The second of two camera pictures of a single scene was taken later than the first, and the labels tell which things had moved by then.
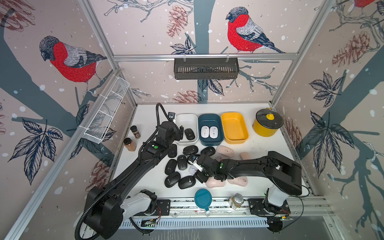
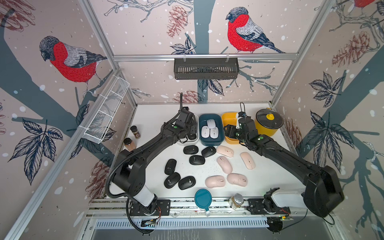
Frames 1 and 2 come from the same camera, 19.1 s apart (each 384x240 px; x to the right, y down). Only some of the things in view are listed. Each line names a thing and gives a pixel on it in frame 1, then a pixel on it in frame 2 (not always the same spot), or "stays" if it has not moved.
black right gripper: x=199 y=175 -> x=231 y=129
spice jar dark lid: x=134 y=128 stays
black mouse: x=190 y=150 stays
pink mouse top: x=225 y=151 stays
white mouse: x=192 y=169 -> x=211 y=123
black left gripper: x=179 y=133 -> x=193 y=127
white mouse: x=213 y=132 stays
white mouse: x=204 y=131 stays
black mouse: x=189 y=134 stays
